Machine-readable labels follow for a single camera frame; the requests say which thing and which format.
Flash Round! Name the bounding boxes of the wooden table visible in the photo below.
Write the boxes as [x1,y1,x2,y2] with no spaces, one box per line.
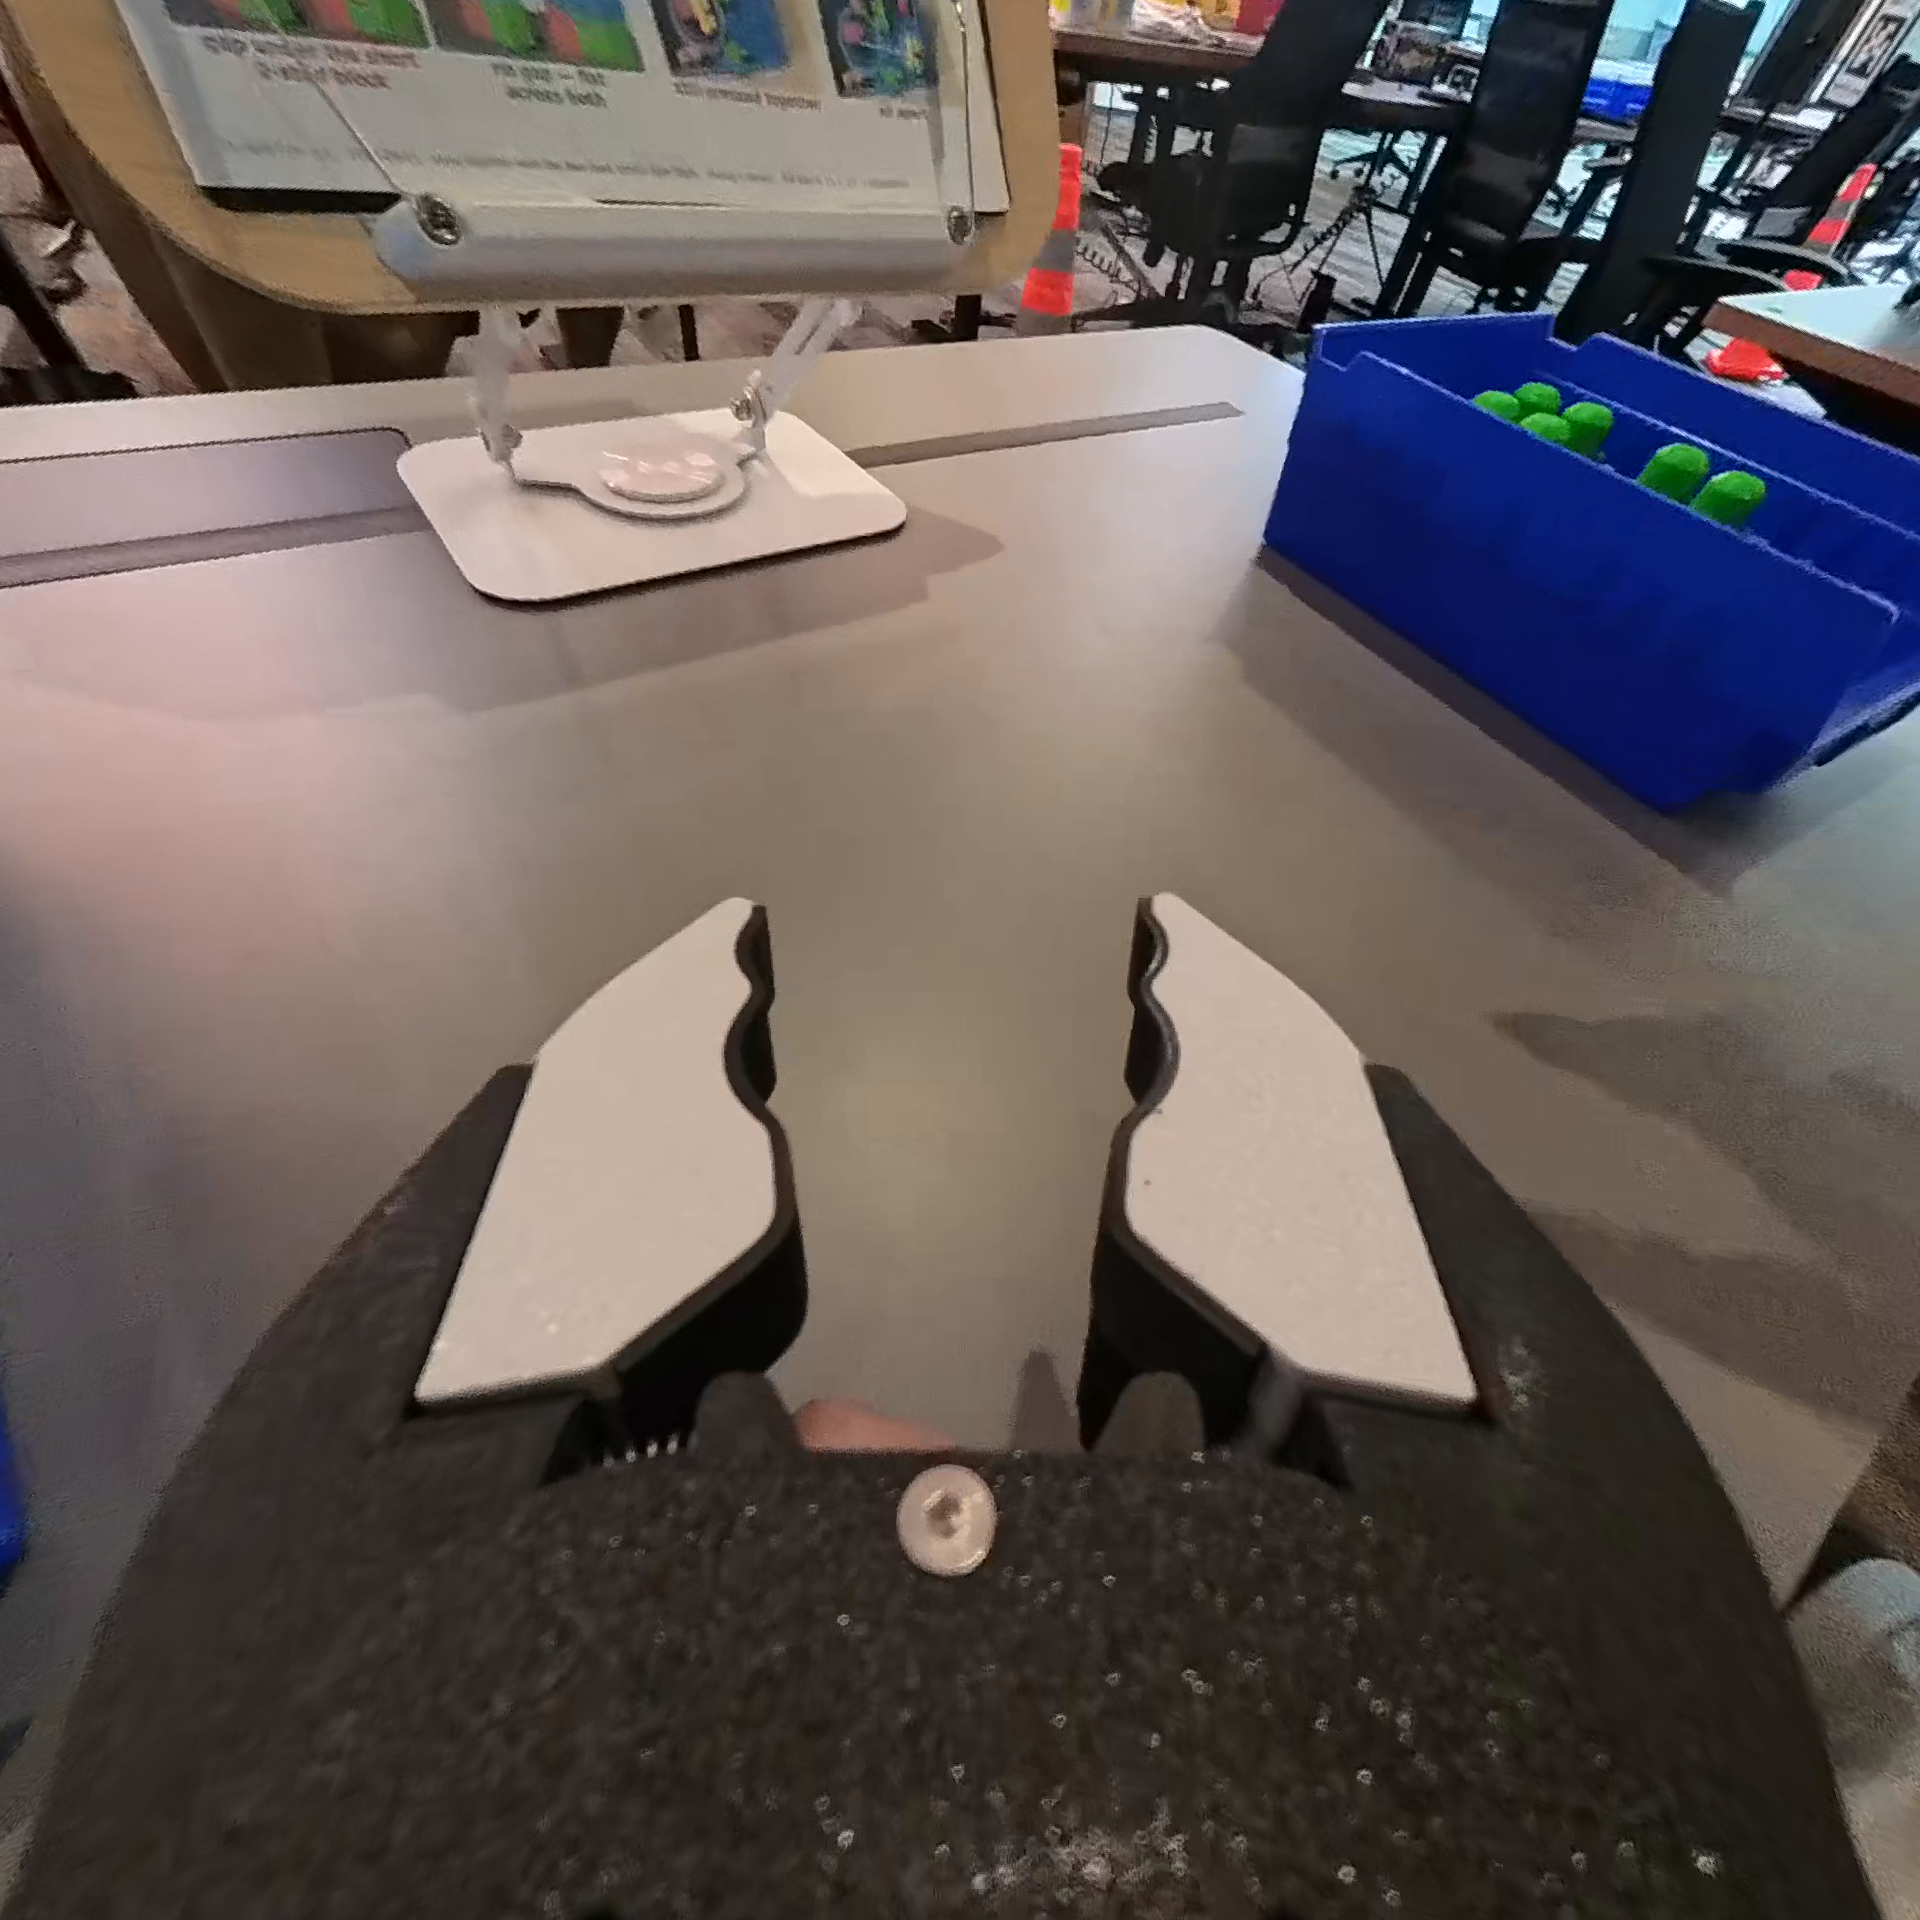
[1709,280,1920,415]

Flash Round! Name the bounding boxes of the black office chair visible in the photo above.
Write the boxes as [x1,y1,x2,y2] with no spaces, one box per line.
[1560,0,1763,347]
[1380,0,1615,315]
[1132,0,1388,325]

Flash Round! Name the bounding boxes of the printed instruction sheet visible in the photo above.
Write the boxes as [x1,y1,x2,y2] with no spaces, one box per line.
[112,0,1008,212]

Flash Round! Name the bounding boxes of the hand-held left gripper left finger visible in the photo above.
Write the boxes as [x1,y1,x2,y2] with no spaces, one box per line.
[411,896,812,1453]

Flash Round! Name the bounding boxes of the person's beige trousers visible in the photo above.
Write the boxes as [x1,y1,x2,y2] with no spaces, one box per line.
[1784,1559,1920,1847]

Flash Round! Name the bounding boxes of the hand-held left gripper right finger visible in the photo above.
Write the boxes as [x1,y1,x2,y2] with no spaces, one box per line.
[1076,893,1481,1463]

